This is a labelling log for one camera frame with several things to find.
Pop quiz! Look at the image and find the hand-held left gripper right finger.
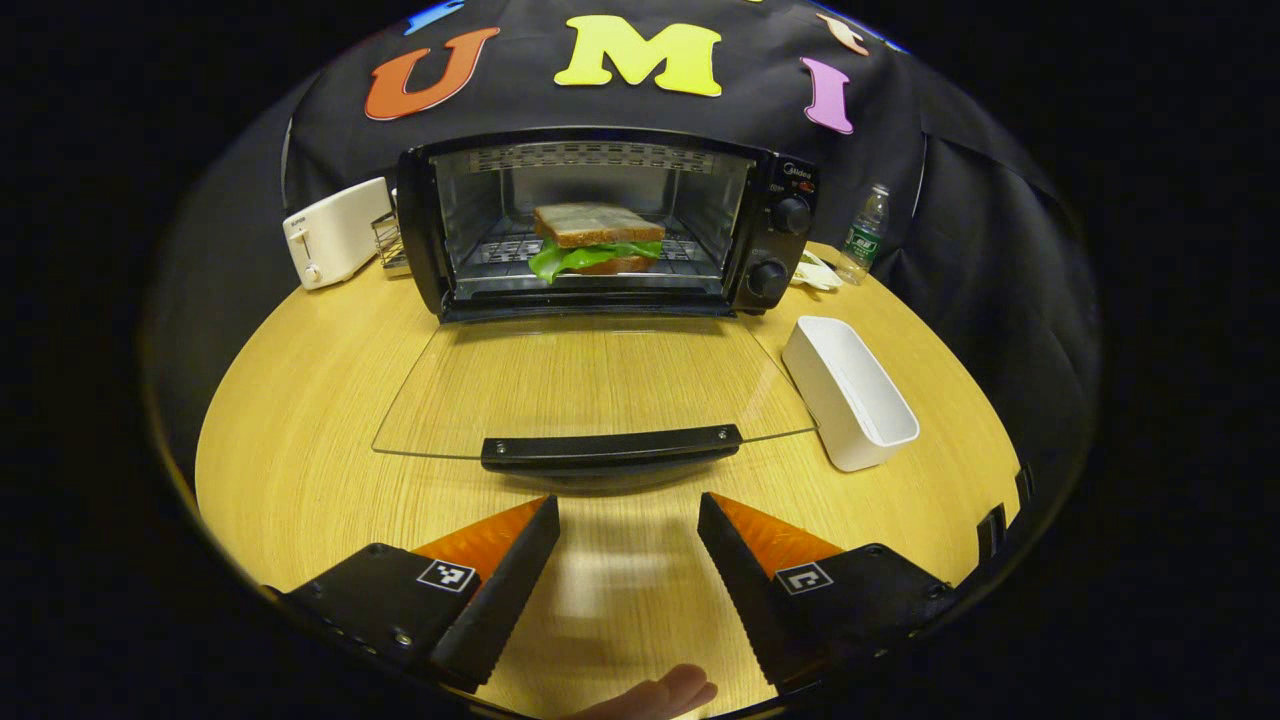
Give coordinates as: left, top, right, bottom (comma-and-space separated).
697, 491, 957, 691

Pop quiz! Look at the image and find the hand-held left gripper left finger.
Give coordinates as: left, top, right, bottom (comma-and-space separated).
265, 494, 561, 693

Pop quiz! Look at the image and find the lettuce bread sandwich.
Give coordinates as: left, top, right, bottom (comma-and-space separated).
528, 203, 666, 285

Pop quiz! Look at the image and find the white toaster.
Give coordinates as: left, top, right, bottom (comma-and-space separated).
282, 177, 394, 291

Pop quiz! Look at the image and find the black electric oven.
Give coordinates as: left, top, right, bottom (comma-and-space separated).
372, 126, 822, 492

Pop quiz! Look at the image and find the metal wire rack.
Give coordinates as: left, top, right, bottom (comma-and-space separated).
371, 209, 412, 280

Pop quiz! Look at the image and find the clear plastic water bottle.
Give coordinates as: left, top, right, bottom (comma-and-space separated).
837, 183, 892, 287

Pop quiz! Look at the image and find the white rectangular tray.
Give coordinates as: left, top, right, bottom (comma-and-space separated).
781, 316, 921, 473

